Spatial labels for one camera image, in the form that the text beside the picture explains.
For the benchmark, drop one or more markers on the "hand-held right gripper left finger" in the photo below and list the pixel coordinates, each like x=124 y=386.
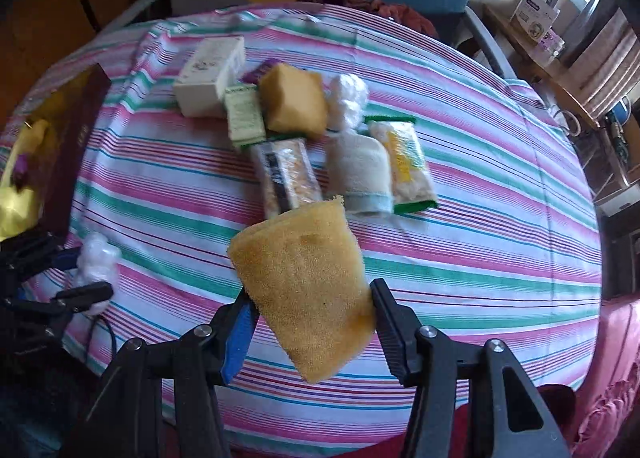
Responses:
x=237 y=338

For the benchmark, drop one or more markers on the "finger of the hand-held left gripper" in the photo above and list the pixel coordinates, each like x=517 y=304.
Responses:
x=82 y=294
x=67 y=259

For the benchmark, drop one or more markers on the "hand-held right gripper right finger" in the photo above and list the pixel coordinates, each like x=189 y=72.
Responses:
x=392 y=338

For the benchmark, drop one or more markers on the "clear bag of cotton balls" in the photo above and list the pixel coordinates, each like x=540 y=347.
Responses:
x=346 y=97
x=97 y=253

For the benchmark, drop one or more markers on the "large yellow sponge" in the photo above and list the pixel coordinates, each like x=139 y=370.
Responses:
x=305 y=288

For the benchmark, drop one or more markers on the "purple cloth piece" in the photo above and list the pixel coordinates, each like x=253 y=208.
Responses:
x=22 y=168

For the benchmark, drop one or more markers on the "gold cardboard tray box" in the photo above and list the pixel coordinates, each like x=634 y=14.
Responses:
x=75 y=137

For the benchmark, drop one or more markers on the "white soft pouch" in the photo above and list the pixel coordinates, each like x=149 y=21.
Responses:
x=357 y=172

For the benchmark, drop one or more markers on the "snack packet with dark label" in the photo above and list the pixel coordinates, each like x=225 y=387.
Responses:
x=285 y=172

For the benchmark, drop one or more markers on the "green-edged snack packet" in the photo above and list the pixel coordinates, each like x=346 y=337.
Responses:
x=405 y=162

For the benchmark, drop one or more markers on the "small green and white box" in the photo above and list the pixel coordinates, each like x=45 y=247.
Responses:
x=243 y=117

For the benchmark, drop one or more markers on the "white carton box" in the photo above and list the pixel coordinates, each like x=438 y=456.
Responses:
x=207 y=72

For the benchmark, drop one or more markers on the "striped bed sheet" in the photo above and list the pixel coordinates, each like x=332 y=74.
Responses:
x=450 y=248

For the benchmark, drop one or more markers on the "pink blanket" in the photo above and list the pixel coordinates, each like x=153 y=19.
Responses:
x=620 y=388

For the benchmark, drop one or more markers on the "wooden wardrobe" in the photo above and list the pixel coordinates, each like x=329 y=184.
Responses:
x=50 y=2

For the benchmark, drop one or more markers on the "purple packet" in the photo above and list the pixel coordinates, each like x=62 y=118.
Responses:
x=257 y=71

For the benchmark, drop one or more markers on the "wooden desk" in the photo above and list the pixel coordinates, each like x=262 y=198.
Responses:
x=540 y=67

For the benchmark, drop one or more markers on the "maroon cloth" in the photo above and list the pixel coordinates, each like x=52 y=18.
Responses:
x=400 y=12

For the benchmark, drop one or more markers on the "pale patterned curtain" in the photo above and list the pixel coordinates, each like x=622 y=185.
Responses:
x=610 y=62

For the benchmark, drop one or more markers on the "white cardboard box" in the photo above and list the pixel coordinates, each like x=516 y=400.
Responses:
x=535 y=12

